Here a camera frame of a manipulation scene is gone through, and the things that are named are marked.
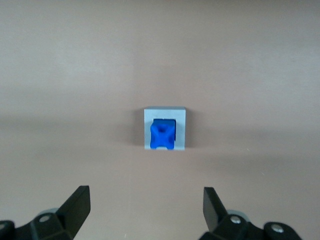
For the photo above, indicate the gray square base block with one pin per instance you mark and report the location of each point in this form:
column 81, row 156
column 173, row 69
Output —
column 181, row 130

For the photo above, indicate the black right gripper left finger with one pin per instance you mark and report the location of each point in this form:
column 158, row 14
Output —
column 72, row 212

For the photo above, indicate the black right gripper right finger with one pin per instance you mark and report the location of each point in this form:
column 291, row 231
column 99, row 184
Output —
column 215, row 212

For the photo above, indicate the blue plastic part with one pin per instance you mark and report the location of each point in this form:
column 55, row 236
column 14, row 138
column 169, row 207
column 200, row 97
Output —
column 162, row 136

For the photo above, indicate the brown table cover sheet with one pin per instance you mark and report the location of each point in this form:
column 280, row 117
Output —
column 160, row 62

